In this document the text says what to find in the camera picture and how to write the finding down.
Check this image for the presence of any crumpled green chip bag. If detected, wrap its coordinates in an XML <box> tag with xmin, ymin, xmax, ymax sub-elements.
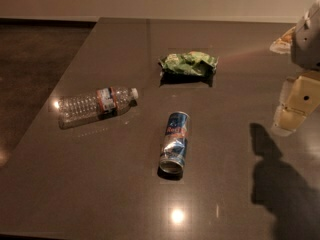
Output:
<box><xmin>159</xmin><ymin>51</ymin><xmax>218</xmax><ymax>77</ymax></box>

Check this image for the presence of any blue silver redbull can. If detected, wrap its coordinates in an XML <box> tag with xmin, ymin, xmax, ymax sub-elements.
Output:
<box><xmin>159</xmin><ymin>111</ymin><xmax>190</xmax><ymax>174</ymax></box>

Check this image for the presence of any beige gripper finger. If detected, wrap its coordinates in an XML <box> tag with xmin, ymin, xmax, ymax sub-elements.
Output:
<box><xmin>269</xmin><ymin>27</ymin><xmax>295</xmax><ymax>54</ymax></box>
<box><xmin>271</xmin><ymin>71</ymin><xmax>320</xmax><ymax>137</ymax></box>

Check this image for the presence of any clear plastic water bottle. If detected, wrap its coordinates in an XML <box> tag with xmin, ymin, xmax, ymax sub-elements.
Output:
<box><xmin>58</xmin><ymin>87</ymin><xmax>139</xmax><ymax>129</ymax></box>

